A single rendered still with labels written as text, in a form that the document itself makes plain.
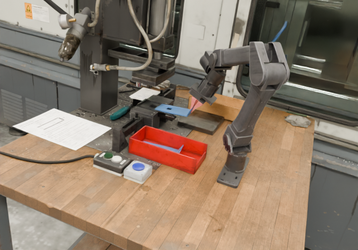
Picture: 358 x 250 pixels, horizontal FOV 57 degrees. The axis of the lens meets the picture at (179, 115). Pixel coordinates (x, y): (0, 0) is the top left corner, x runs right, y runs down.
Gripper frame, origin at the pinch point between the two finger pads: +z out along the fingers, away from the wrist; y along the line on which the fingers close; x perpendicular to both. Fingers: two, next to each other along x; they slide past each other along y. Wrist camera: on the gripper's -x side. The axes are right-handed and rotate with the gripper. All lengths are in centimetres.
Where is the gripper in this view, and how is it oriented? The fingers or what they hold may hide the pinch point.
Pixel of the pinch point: (192, 110)
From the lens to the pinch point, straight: 127.9
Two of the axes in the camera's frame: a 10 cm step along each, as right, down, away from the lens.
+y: -7.8, -6.2, 1.1
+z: -4.9, 7.1, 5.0
